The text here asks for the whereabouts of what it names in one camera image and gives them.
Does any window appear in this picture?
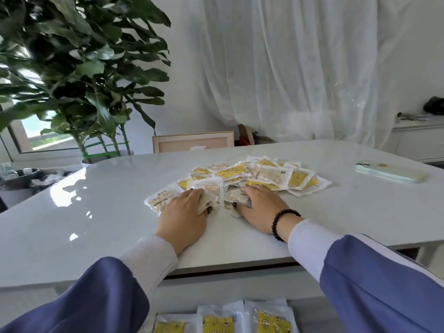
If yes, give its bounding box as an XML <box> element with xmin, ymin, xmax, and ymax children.
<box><xmin>0</xmin><ymin>99</ymin><xmax>81</xmax><ymax>154</ymax></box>

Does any white side cabinet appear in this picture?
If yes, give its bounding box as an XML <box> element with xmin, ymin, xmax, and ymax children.
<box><xmin>381</xmin><ymin>115</ymin><xmax>444</xmax><ymax>164</ymax></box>

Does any person's left hand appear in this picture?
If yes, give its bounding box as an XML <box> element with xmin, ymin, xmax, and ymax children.
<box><xmin>156</xmin><ymin>189</ymin><xmax>214</xmax><ymax>256</ymax></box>

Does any pile of yellow white packets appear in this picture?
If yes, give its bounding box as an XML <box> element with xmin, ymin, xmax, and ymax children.
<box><xmin>175</xmin><ymin>155</ymin><xmax>333</xmax><ymax>198</ymax></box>

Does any black bag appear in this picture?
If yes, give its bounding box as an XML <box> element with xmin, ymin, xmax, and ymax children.
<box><xmin>423</xmin><ymin>96</ymin><xmax>444</xmax><ymax>116</ymax></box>

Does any small white snack packet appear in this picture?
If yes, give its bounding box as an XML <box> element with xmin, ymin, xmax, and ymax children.
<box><xmin>223</xmin><ymin>186</ymin><xmax>253</xmax><ymax>219</ymax></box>

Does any clear plastic bottle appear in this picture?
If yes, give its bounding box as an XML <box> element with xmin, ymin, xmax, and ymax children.
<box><xmin>1</xmin><ymin>162</ymin><xmax>19</xmax><ymax>181</ymax></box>

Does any yellow white snack packet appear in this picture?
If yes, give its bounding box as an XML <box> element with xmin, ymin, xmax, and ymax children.
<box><xmin>153</xmin><ymin>312</ymin><xmax>199</xmax><ymax>333</ymax></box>
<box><xmin>244</xmin><ymin>298</ymin><xmax>301</xmax><ymax>333</ymax></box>
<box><xmin>196</xmin><ymin>300</ymin><xmax>246</xmax><ymax>333</ymax></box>

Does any white sheer curtain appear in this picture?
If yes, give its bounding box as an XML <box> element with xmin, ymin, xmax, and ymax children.
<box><xmin>200</xmin><ymin>0</ymin><xmax>444</xmax><ymax>150</ymax></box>

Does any person's left forearm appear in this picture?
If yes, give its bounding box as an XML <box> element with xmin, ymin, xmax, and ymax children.
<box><xmin>0</xmin><ymin>234</ymin><xmax>179</xmax><ymax>333</ymax></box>

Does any large green leafy plant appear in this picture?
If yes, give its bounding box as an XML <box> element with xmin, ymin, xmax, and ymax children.
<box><xmin>0</xmin><ymin>0</ymin><xmax>173</xmax><ymax>163</ymax></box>

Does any wooden board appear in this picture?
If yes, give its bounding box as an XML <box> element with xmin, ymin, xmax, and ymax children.
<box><xmin>237</xmin><ymin>123</ymin><xmax>256</xmax><ymax>145</ymax></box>

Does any white beige snack packet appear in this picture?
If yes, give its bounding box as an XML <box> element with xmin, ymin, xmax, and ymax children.
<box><xmin>144</xmin><ymin>178</ymin><xmax>223</xmax><ymax>216</ymax></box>

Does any person's right hand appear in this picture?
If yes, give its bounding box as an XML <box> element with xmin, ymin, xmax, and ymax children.
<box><xmin>231</xmin><ymin>185</ymin><xmax>291</xmax><ymax>235</ymax></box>

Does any pale green smartphone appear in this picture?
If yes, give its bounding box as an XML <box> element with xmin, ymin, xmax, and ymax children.
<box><xmin>355</xmin><ymin>160</ymin><xmax>427</xmax><ymax>184</ymax></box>

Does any black bead bracelet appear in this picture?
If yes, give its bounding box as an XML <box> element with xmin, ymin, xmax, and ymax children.
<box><xmin>271</xmin><ymin>209</ymin><xmax>302</xmax><ymax>243</ymax></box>

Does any person's right forearm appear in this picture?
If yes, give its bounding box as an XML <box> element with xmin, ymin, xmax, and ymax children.
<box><xmin>276</xmin><ymin>212</ymin><xmax>444</xmax><ymax>333</ymax></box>

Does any bin with black bag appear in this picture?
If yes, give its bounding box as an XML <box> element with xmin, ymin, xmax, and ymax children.
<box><xmin>0</xmin><ymin>168</ymin><xmax>76</xmax><ymax>209</ymax></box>

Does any metal tool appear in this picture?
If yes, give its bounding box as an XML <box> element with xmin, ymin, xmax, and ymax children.
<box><xmin>395</xmin><ymin>111</ymin><xmax>428</xmax><ymax>123</ymax></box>

